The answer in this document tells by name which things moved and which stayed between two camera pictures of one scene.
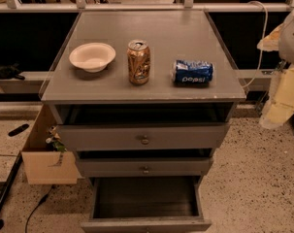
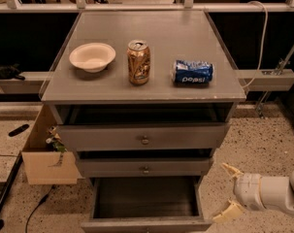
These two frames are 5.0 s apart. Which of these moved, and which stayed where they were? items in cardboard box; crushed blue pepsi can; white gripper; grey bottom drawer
Moved: white gripper
Stayed: grey bottom drawer; items in cardboard box; crushed blue pepsi can
